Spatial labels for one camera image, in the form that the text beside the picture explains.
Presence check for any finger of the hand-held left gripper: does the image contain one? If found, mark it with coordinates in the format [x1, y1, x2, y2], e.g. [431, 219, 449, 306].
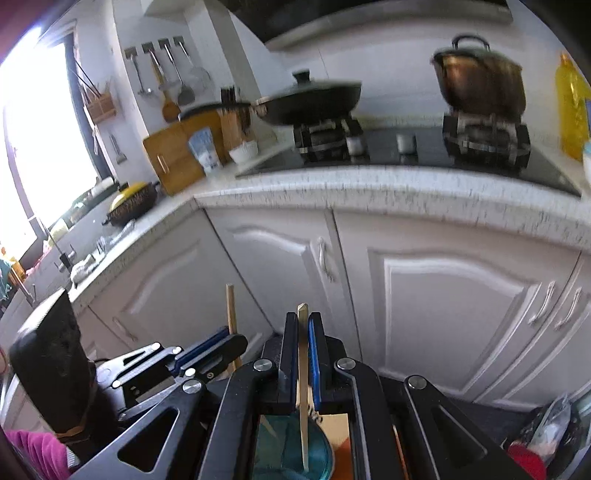
[98, 325, 230, 389]
[115, 335, 250, 422]

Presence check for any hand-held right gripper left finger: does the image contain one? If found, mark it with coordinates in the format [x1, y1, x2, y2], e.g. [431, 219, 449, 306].
[69, 311, 301, 480]

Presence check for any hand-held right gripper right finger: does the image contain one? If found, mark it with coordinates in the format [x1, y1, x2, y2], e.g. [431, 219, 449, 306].
[308, 311, 532, 480]

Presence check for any white utensil holder teal lid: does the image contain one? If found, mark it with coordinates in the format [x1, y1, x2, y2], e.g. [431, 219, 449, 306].
[253, 410, 334, 480]

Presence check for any person's left forearm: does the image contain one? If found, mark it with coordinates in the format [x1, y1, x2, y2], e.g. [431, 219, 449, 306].
[4, 428, 78, 480]

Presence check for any white corner cabinet door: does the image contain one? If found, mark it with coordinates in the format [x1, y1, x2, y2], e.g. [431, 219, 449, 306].
[87, 208, 274, 370]

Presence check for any wide white cabinet door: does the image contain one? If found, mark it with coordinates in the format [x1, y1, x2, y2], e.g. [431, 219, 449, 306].
[331, 209, 583, 403]

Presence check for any casserole pot with yellow lid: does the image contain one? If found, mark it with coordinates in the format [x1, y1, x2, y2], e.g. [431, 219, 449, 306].
[102, 181, 161, 228]

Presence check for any speckled kitchen countertop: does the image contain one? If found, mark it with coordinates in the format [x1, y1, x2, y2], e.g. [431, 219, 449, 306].
[68, 162, 591, 297]

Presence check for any wooden cutting board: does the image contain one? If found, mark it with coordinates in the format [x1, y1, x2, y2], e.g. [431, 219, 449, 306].
[142, 110, 228, 198]

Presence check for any blue white packet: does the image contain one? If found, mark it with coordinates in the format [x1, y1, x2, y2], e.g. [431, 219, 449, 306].
[188, 128, 223, 175]

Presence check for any small white bowl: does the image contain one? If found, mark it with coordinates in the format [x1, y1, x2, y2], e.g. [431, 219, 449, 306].
[228, 140, 260, 165]

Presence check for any hanging peeler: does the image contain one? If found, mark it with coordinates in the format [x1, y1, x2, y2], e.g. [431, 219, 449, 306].
[108, 133, 129, 164]

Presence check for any kitchen window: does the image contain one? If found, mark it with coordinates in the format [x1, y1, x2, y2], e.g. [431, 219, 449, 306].
[0, 36, 100, 252]

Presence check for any wooden knife block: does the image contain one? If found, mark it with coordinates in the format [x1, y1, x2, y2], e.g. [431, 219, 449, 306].
[219, 85, 253, 149]

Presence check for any black gas stove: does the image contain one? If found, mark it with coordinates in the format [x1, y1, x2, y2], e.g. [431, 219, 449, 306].
[235, 113, 583, 198]

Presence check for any narrow white cabinet door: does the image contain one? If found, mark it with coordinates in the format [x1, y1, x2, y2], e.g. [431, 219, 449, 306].
[478, 258, 591, 416]

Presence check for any clear plastic bag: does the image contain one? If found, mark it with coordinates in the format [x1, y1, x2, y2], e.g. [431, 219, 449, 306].
[517, 392, 583, 464]

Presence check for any hanging slotted turner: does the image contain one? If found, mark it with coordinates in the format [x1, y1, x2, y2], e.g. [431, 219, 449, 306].
[158, 38, 198, 106]

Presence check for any black frying pan with lid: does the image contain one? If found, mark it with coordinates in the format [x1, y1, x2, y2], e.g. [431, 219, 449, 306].
[179, 69, 364, 128]

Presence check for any hanging metal ladle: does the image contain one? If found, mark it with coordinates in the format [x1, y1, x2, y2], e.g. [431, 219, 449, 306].
[124, 45, 154, 99]

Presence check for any brown cooking pot with lid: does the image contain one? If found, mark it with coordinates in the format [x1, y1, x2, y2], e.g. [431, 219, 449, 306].
[431, 34, 528, 121]

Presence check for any range hood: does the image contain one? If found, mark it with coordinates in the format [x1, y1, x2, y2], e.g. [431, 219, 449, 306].
[216, 0, 514, 46]

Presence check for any yellow oil bottle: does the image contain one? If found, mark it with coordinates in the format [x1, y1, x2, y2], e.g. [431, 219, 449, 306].
[555, 52, 591, 162]

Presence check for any silver cabinet handle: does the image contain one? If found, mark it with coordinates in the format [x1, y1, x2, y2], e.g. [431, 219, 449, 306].
[318, 237, 336, 283]
[555, 287, 583, 330]
[530, 281, 556, 325]

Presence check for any wooden wall rack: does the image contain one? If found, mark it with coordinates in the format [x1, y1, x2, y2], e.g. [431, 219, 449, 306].
[80, 80, 117, 126]

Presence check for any hanging wire skimmer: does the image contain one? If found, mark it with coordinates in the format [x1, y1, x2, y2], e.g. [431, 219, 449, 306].
[174, 36, 214, 94]

